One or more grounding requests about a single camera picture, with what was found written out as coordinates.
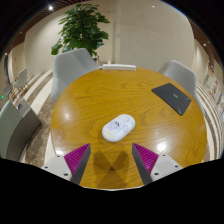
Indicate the white printed computer mouse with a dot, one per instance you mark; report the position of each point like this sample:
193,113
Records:
118,128

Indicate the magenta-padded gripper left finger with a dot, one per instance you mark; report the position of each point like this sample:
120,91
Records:
75,160

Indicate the black mouse pad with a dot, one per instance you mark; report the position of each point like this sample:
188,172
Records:
171,98

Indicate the white power strip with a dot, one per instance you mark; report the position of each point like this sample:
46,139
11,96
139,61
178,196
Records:
119,67

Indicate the grey upholstered chair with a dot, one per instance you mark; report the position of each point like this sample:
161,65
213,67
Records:
181,78
68,71
15,131

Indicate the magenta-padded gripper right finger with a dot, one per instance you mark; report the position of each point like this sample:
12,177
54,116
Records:
148,160

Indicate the small grey chair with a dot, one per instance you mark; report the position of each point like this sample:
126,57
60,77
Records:
22,78

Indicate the green potted plant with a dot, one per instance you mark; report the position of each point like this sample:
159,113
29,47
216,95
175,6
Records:
81,28

